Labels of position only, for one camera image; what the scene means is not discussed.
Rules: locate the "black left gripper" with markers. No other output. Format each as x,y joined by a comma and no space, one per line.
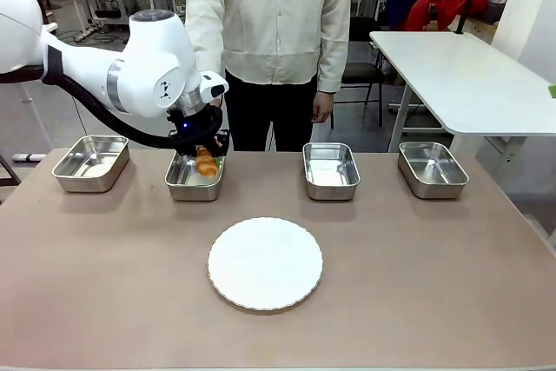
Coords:
193,125

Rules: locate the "large white side table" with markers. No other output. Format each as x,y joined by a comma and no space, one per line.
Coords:
465,75

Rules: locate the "white power strip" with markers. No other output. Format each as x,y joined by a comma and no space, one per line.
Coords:
28,157

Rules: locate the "small green object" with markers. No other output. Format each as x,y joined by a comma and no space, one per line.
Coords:
552,90

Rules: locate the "person in cream shirt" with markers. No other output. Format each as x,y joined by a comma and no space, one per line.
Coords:
273,19

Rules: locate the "person's left hand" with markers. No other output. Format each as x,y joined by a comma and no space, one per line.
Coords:
322,108

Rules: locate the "steel rectangular container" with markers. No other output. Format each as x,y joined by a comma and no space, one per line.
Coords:
330,169
89,167
191,188
432,171

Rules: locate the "small white table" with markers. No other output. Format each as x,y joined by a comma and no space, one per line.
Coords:
50,28

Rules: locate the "golden croissant bread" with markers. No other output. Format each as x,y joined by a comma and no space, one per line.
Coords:
206,164

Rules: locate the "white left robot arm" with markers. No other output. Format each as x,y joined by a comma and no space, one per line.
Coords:
152,62

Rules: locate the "person's left forearm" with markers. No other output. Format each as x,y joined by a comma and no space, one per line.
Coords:
332,58

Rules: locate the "black folding chair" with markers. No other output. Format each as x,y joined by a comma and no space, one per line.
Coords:
362,71

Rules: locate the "person's right forearm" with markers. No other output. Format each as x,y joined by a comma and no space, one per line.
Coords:
206,41

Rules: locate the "white scalloped plate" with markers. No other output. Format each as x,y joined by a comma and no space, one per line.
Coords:
265,264

